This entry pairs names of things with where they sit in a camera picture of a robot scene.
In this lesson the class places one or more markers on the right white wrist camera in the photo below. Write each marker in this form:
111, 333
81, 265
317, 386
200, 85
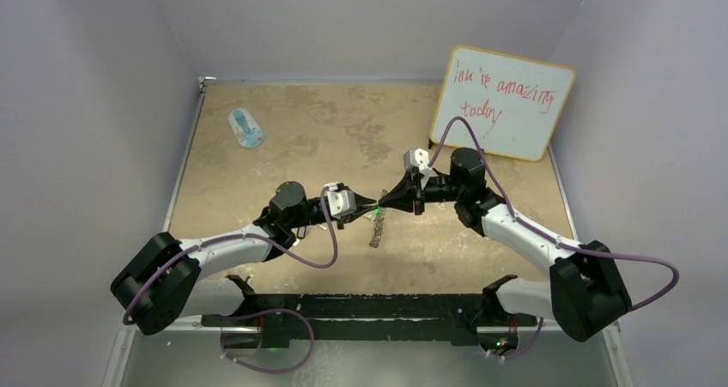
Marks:
417, 161

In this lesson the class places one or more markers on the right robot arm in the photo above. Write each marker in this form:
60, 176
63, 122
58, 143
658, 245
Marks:
585, 291

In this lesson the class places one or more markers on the black base beam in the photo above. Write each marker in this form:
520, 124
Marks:
463, 319

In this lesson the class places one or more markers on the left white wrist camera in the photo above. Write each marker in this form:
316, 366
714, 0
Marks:
339, 200

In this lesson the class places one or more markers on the blue white blister package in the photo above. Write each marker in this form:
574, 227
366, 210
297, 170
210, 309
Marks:
246, 130

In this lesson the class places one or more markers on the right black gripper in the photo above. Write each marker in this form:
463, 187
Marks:
402, 197

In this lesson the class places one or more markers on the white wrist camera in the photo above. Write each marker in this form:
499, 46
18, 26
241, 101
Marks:
339, 200
417, 161

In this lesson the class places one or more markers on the whiteboard with yellow frame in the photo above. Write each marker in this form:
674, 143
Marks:
508, 105

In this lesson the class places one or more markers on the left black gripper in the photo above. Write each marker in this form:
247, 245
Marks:
340, 220

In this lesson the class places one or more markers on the metal disc with keyrings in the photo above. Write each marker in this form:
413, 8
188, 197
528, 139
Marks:
378, 221

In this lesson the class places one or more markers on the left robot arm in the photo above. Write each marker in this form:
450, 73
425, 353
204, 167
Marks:
156, 285

